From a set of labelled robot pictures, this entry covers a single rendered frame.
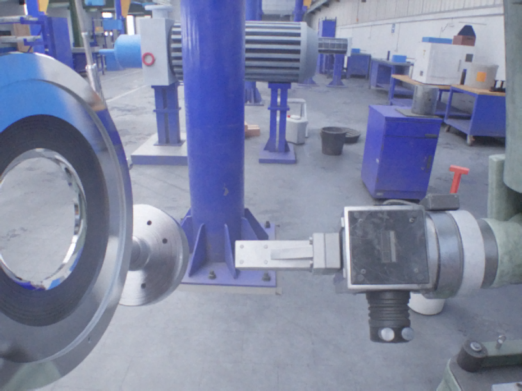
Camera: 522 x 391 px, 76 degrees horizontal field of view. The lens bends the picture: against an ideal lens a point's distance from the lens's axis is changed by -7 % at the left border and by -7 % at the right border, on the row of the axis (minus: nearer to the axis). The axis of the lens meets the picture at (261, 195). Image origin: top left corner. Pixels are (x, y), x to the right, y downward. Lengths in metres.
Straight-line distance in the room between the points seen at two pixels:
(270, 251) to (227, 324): 1.23
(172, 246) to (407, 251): 0.42
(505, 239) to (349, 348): 1.21
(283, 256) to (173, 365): 1.15
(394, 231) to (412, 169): 2.62
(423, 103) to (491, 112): 2.66
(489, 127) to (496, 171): 5.02
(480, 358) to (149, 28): 3.65
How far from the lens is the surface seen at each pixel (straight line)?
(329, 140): 4.27
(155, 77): 3.93
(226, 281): 2.06
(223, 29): 1.82
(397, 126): 3.04
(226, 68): 1.83
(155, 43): 3.91
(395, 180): 3.19
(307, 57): 3.78
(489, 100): 5.68
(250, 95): 7.40
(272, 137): 4.11
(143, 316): 1.96
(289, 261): 0.65
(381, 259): 0.57
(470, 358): 1.38
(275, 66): 3.76
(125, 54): 4.15
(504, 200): 0.79
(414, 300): 2.05
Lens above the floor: 1.29
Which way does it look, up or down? 24 degrees down
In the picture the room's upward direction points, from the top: 1 degrees clockwise
